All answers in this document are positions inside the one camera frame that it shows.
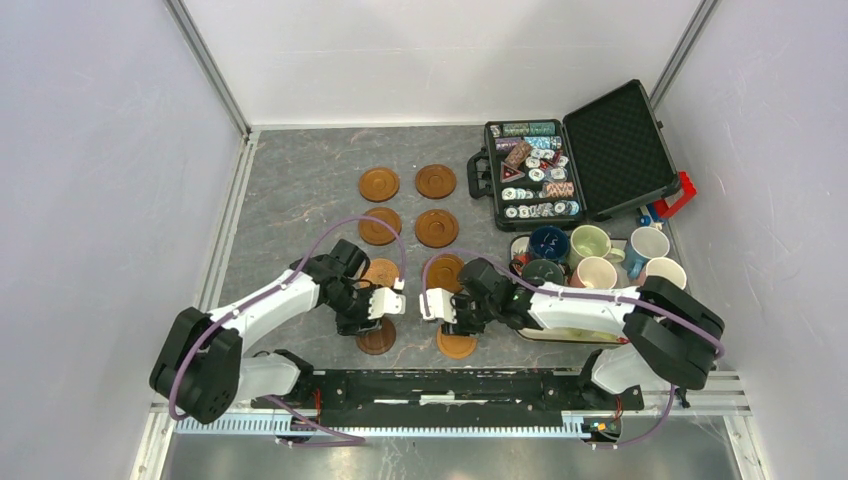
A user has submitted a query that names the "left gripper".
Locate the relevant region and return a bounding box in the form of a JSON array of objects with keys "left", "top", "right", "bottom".
[{"left": 325, "top": 284, "right": 384, "bottom": 338}]

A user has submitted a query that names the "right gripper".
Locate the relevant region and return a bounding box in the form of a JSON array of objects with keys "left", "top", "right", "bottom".
[{"left": 441, "top": 292, "right": 498, "bottom": 339}]

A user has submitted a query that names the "orange coaster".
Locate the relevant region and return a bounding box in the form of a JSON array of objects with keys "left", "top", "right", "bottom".
[{"left": 436, "top": 327, "right": 478, "bottom": 360}]

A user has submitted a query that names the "dark walnut coaster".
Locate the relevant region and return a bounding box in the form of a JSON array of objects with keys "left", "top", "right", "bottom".
[{"left": 355, "top": 318, "right": 397, "bottom": 355}]

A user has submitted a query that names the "light cork coaster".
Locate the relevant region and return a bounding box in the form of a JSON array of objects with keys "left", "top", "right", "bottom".
[{"left": 362, "top": 258, "right": 399, "bottom": 288}]

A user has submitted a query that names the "wooden coaster four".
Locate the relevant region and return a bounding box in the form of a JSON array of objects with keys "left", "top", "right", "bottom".
[{"left": 425, "top": 254, "right": 465, "bottom": 294}]

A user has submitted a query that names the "wooden coaster five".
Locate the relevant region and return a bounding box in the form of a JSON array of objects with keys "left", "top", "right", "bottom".
[{"left": 358, "top": 207, "right": 402, "bottom": 246}]

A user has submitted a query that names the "wooden coaster three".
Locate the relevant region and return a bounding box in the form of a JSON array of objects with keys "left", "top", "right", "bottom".
[{"left": 415, "top": 209, "right": 460, "bottom": 249}]

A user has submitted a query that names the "dark blue mug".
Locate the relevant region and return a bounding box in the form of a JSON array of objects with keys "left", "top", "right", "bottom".
[{"left": 528, "top": 226, "right": 571, "bottom": 264}]

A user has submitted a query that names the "wooden coaster one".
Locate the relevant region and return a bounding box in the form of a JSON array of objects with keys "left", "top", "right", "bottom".
[{"left": 358, "top": 167, "right": 400, "bottom": 203}]

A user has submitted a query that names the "wooden coaster two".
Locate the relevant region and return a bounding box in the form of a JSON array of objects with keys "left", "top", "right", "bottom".
[{"left": 415, "top": 164, "right": 457, "bottom": 199}]

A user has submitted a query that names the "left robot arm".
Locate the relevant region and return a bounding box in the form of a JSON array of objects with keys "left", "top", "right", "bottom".
[{"left": 149, "top": 240, "right": 403, "bottom": 424}]

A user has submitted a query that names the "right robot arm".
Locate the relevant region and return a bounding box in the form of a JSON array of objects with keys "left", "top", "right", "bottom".
[{"left": 419, "top": 258, "right": 725, "bottom": 408}]

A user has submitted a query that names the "white serving tray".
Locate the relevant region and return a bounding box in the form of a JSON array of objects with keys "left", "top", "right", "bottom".
[{"left": 509, "top": 234, "right": 640, "bottom": 345}]

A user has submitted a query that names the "grey green mug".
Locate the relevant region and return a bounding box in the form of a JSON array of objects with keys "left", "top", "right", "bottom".
[{"left": 521, "top": 259, "right": 566, "bottom": 287}]

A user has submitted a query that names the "peach pink mug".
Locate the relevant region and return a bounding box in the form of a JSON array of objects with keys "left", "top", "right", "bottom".
[{"left": 569, "top": 256, "right": 618, "bottom": 289}]

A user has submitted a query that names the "light green mug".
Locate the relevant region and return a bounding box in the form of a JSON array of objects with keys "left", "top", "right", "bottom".
[{"left": 567, "top": 225, "right": 625, "bottom": 268}]

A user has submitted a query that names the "black poker chip case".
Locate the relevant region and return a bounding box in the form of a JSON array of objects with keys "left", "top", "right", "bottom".
[{"left": 466, "top": 79, "right": 681, "bottom": 232}]

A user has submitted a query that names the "light blue mug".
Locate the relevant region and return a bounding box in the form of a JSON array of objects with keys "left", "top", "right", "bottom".
[{"left": 621, "top": 227, "right": 671, "bottom": 280}]

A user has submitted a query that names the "red plastic block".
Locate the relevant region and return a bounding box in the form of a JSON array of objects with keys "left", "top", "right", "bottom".
[{"left": 652, "top": 171, "right": 697, "bottom": 221}]

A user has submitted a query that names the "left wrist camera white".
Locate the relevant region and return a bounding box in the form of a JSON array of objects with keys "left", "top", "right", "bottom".
[{"left": 368, "top": 287, "right": 406, "bottom": 319}]

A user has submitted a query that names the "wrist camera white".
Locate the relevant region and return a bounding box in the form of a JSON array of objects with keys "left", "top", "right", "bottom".
[
  {"left": 419, "top": 288, "right": 456, "bottom": 323},
  {"left": 368, "top": 287, "right": 406, "bottom": 319}
]

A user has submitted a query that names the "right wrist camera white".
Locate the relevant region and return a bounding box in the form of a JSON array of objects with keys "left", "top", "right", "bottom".
[{"left": 419, "top": 288, "right": 456, "bottom": 323}]

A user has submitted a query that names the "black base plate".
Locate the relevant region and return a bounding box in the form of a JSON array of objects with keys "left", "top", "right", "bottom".
[{"left": 282, "top": 368, "right": 645, "bottom": 427}]

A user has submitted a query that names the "aluminium frame rail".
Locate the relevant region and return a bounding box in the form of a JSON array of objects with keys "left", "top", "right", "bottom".
[{"left": 174, "top": 368, "right": 751, "bottom": 440}]

